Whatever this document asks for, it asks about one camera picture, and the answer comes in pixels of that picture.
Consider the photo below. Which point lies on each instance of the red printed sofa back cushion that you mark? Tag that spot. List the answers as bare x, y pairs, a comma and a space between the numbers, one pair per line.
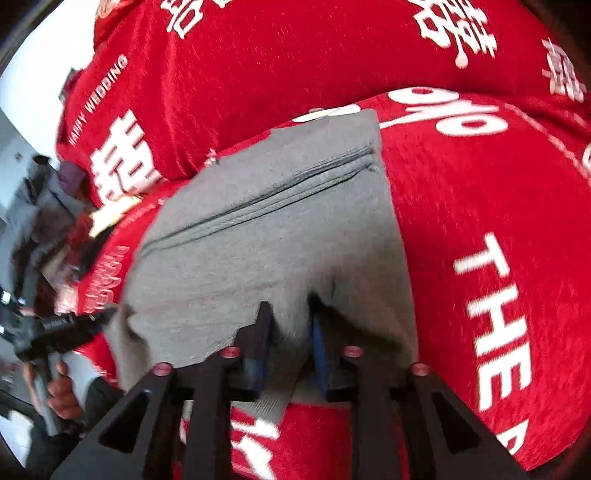
277, 69

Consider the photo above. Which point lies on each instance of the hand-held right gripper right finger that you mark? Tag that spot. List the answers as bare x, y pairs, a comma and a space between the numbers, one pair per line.
321, 355

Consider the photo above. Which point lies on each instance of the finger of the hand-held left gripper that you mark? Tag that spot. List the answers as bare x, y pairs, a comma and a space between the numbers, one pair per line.
87, 323

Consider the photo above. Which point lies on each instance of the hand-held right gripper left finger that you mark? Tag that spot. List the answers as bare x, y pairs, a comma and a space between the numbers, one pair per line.
258, 350

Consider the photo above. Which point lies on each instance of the black garment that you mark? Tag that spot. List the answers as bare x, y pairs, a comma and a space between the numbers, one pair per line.
92, 254

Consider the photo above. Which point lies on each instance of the person's left hand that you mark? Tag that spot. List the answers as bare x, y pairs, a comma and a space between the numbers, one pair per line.
64, 397

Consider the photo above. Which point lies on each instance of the white cloth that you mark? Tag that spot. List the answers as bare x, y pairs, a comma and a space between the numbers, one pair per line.
113, 214

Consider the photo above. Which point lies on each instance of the grey knit sweater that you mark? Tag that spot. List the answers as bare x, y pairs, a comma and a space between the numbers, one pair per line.
277, 230

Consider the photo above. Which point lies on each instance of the pile of mixed clothes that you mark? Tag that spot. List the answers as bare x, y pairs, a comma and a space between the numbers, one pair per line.
46, 207

